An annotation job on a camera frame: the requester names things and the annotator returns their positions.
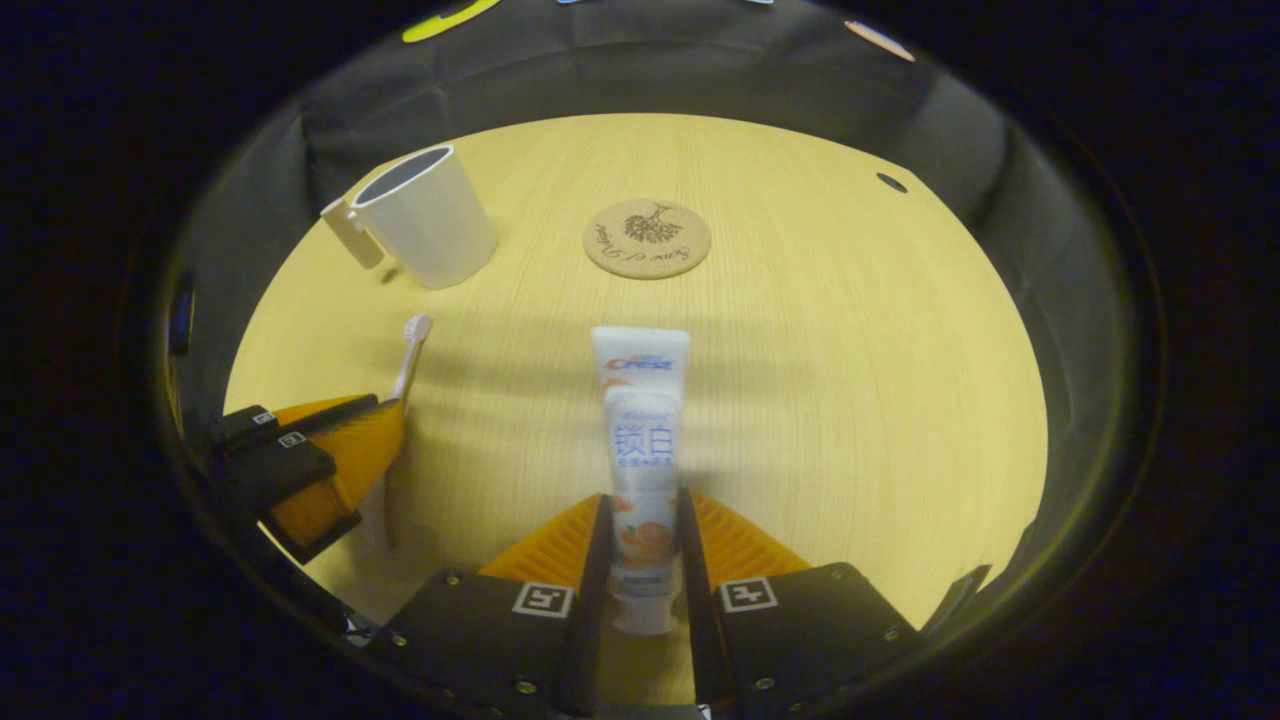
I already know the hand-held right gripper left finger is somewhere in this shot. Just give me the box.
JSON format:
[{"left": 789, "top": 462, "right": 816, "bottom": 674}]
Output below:
[{"left": 370, "top": 492, "right": 614, "bottom": 720}]

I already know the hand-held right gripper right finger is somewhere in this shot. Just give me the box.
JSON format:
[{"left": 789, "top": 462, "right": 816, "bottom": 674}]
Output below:
[{"left": 677, "top": 488, "right": 926, "bottom": 720}]

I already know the white toothbrush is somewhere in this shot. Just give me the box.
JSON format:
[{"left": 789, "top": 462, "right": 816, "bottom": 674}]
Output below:
[{"left": 360, "top": 314, "right": 434, "bottom": 553}]

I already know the white toothpaste tube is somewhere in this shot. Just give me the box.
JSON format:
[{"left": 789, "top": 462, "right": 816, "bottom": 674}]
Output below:
[{"left": 590, "top": 326, "right": 693, "bottom": 636}]

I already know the white cup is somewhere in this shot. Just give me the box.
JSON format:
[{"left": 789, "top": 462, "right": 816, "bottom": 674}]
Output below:
[{"left": 320, "top": 143, "right": 499, "bottom": 291}]

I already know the round cork coaster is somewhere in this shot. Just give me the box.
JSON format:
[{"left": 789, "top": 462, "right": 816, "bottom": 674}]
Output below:
[{"left": 583, "top": 198, "right": 713, "bottom": 280}]

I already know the black backdrop cloth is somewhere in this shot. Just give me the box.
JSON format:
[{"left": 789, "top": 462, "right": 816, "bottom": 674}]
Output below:
[{"left": 160, "top": 0, "right": 1141, "bottom": 641}]

